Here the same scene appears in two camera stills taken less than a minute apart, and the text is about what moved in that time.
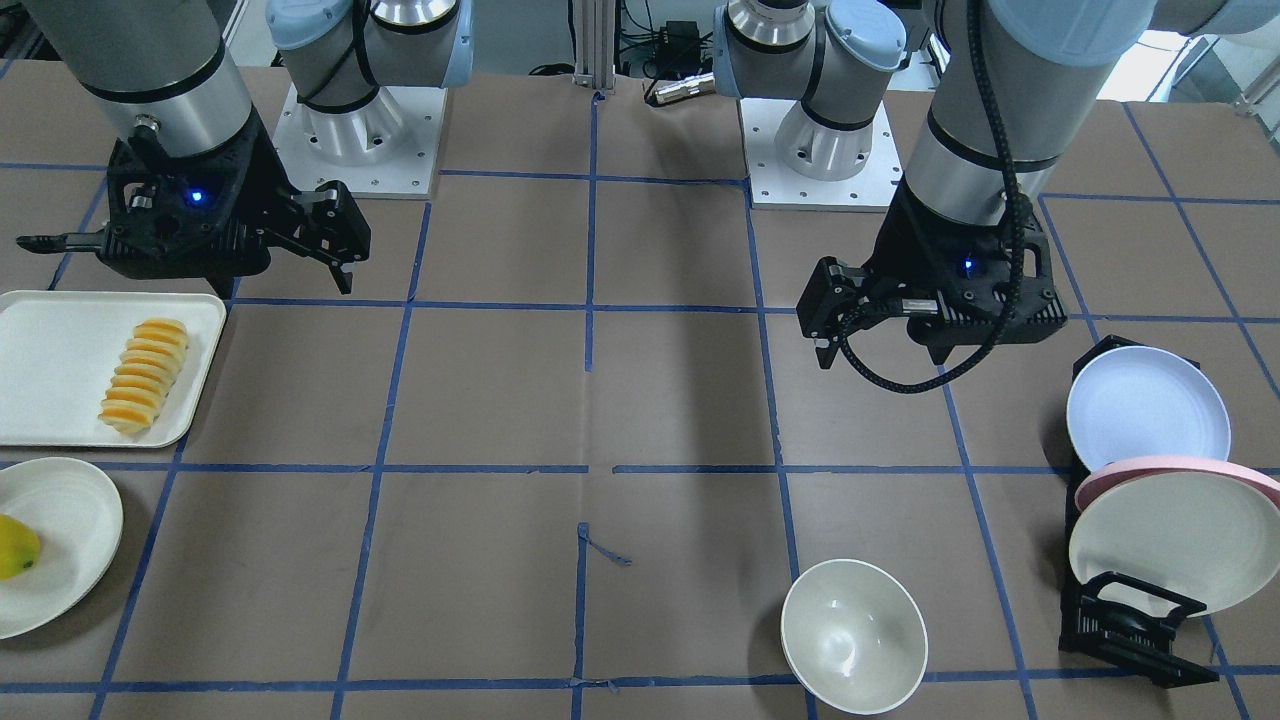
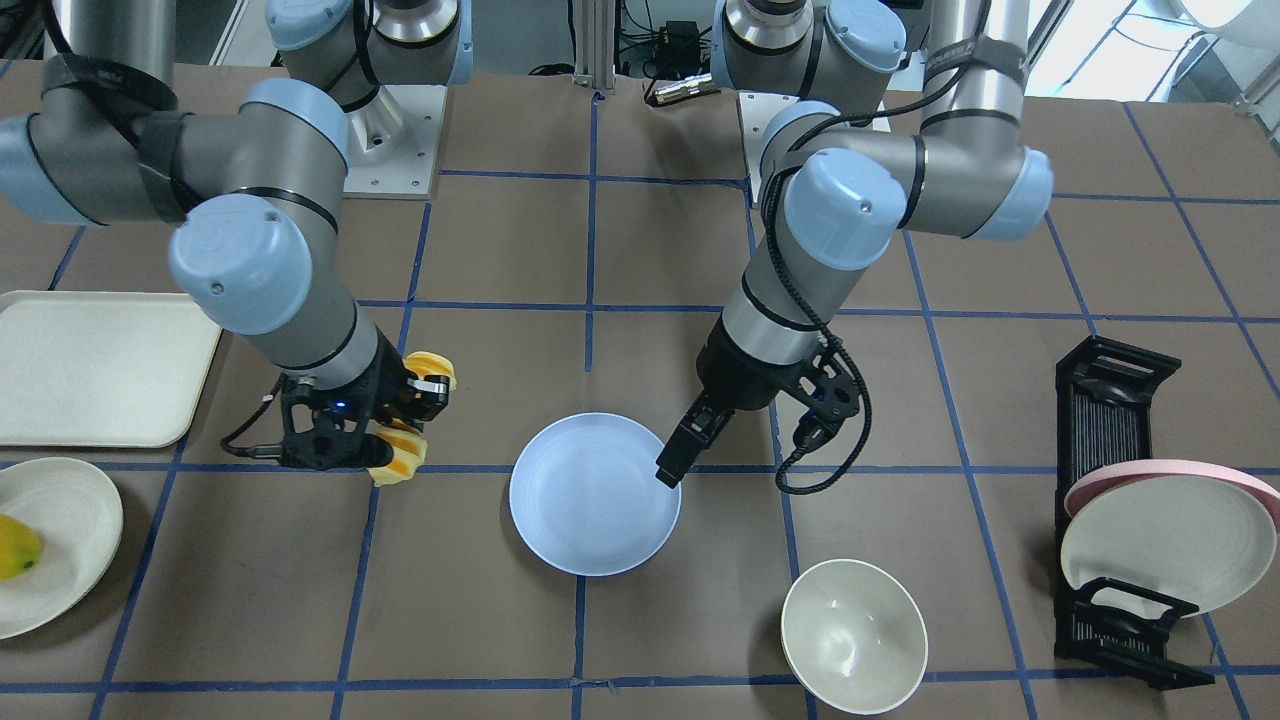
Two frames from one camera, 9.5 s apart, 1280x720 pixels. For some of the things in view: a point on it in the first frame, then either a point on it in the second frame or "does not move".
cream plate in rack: (1206, 539) does not move
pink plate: (1237, 473) does not move
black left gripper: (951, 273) to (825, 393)
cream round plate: (79, 518) does not move
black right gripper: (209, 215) to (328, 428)
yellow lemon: (19, 547) does not move
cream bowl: (854, 636) does not move
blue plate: (1146, 402) to (586, 496)
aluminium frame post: (595, 28) does not move
